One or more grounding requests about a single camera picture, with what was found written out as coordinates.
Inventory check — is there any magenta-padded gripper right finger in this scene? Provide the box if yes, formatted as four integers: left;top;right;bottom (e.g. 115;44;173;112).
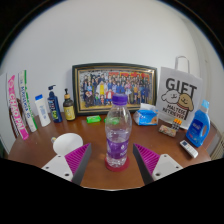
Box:
132;143;184;186

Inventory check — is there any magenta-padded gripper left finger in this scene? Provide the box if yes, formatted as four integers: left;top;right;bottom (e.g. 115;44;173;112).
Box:
41;143;93;186

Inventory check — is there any clear purple-capped water bottle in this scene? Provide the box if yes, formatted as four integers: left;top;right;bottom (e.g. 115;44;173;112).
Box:
104;93;133;169

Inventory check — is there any blue patterned white mug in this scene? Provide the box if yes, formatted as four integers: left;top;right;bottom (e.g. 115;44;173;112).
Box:
50;132;84;157

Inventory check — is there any small beige snack packet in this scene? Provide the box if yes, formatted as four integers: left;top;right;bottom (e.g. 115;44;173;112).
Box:
157;124;178;138

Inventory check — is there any white remote control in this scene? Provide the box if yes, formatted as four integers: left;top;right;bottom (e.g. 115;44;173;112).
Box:
179;139;199;159

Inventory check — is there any dark bottle with yellow label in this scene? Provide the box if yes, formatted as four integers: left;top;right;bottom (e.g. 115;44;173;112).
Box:
62;88;77;122

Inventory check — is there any dark blue pump bottle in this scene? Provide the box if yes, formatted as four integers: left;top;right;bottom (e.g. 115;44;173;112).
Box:
46;84;64;124

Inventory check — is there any blue detergent bottle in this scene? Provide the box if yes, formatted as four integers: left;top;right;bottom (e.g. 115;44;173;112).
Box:
185;99;212;148

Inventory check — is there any white bottle with blue cap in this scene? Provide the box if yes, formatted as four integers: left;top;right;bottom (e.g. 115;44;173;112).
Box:
34;93;52;128

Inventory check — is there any white paper gift bag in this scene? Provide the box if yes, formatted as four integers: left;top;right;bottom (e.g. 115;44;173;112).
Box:
155;55;204;130

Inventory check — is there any white radiator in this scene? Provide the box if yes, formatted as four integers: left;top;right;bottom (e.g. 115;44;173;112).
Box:
209;133;224;161

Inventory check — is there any framed group photo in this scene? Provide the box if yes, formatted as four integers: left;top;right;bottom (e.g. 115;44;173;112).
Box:
71;62;158;117

